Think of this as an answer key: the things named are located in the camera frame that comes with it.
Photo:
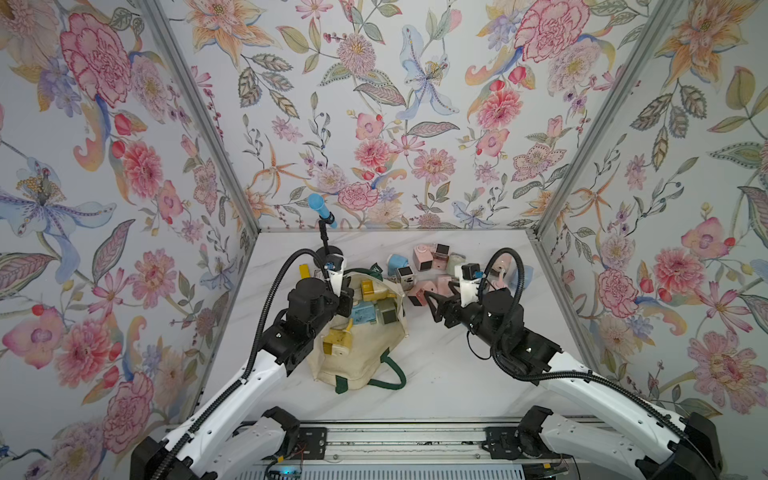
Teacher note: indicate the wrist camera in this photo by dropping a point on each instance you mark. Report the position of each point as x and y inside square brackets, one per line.
[469, 276]
[335, 265]

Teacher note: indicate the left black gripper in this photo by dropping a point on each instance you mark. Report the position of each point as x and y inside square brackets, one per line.
[344, 297]

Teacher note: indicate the small pink pencil sharpener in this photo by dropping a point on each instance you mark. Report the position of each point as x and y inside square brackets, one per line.
[440, 254]

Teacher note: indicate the sage green cube sharpener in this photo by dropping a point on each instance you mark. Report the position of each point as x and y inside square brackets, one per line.
[387, 311]

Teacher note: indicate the pink square pencil sharpener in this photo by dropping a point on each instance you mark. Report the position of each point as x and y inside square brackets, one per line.
[417, 295]

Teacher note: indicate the mint green pencil sharpener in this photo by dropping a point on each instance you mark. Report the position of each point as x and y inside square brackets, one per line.
[454, 263]

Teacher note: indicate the black microphone stand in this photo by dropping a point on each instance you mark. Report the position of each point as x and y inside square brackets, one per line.
[326, 248]

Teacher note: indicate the pale green cube sharpener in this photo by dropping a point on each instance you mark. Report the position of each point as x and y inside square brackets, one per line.
[406, 278]

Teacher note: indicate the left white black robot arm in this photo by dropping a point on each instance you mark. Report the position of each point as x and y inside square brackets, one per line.
[217, 442]

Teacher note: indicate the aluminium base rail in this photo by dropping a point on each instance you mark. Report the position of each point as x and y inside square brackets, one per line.
[421, 450]

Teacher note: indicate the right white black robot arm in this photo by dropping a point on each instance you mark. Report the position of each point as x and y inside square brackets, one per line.
[639, 440]

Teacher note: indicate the yellow pencil sharpener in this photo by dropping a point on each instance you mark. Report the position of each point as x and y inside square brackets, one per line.
[338, 342]
[372, 291]

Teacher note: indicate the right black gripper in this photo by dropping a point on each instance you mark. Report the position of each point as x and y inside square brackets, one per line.
[449, 305]

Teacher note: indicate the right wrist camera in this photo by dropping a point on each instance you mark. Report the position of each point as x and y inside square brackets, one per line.
[469, 276]

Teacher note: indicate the cream green tote bag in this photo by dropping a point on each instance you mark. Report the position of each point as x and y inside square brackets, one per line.
[371, 361]

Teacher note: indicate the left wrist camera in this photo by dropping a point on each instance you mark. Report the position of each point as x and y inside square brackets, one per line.
[335, 265]

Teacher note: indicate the blue cube pencil sharpener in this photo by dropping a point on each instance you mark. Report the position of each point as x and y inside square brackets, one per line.
[528, 276]

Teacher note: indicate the large pink pencil sharpener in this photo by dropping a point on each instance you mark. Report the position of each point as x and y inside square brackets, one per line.
[423, 257]

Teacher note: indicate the light blue pencil sharpener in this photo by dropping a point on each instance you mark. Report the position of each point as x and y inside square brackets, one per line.
[395, 262]

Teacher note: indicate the pink round pencil sharpener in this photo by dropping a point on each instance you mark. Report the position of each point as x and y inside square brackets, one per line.
[503, 265]

